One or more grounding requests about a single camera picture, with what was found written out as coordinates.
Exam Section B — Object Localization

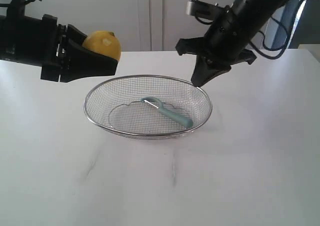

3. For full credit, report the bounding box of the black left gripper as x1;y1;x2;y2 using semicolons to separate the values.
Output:
0;14;118;83

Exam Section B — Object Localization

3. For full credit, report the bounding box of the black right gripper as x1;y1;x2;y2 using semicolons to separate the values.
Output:
175;4;257;87

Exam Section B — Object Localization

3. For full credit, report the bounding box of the yellow lemon with sticker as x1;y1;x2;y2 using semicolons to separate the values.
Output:
82;30;122;61

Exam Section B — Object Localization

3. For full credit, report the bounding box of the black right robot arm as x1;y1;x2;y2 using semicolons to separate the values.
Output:
175;0;289;87

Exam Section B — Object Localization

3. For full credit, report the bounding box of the teal handled vegetable peeler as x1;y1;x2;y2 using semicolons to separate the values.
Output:
140;96;194;129

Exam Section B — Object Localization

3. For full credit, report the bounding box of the oval steel mesh basket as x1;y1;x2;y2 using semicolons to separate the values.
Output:
83;74;213;140

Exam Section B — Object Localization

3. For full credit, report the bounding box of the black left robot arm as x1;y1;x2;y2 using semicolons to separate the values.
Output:
0;0;118;83

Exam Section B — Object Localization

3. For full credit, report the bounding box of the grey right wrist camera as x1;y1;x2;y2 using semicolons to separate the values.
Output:
186;0;230;21

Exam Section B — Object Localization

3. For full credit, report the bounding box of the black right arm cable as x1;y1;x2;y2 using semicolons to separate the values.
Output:
193;0;308;60

